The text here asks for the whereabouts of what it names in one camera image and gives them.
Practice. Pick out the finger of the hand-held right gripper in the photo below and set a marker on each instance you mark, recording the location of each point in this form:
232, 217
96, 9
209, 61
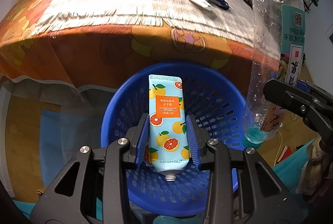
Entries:
275, 90
305, 86

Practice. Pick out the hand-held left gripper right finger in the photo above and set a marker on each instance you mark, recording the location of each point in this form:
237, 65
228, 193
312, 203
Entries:
193, 140

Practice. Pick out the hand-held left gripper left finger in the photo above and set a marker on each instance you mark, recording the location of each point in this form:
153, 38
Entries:
142, 140

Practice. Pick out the fruit print hand cream tube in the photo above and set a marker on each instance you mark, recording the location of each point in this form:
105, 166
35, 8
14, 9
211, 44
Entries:
166, 114

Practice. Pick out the blue plastic basket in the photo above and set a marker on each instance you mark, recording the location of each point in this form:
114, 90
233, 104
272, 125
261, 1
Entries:
208, 99

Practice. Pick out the clear plastic bottle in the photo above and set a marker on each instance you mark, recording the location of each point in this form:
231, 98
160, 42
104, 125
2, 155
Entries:
265, 31

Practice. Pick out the person's right hand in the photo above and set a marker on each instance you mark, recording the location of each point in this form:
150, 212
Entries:
312, 164

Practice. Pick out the red paper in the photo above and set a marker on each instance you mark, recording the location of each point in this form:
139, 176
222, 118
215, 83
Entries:
285, 153

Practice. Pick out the teal plastic sheet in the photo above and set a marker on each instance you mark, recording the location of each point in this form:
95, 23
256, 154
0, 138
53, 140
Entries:
288, 166

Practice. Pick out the small black object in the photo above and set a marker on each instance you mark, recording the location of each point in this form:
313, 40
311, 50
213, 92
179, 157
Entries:
225, 6

